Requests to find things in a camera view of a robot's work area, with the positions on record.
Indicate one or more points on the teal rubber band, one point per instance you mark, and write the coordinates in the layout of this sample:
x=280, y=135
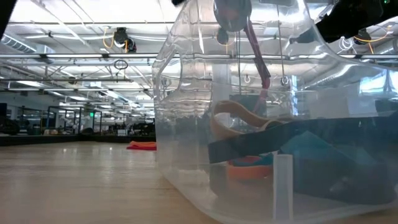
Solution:
x=311, y=143

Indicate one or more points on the orange rubber band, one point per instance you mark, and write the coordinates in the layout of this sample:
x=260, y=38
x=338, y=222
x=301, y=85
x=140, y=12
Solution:
x=248, y=172

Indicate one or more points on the clear plastic bin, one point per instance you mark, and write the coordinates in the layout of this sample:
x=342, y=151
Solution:
x=186, y=124

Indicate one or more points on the tan rubber band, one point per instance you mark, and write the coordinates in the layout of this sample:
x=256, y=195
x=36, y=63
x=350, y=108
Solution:
x=236, y=109

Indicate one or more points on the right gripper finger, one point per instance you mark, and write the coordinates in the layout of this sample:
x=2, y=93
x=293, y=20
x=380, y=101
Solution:
x=306, y=35

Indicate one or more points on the red desk lamp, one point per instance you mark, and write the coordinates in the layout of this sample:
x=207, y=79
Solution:
x=259, y=67

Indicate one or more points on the black rubber band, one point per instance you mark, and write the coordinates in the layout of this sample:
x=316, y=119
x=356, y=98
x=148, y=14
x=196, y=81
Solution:
x=248, y=146

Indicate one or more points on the thin red rubber band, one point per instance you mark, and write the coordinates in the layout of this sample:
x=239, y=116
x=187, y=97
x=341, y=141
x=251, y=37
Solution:
x=141, y=145

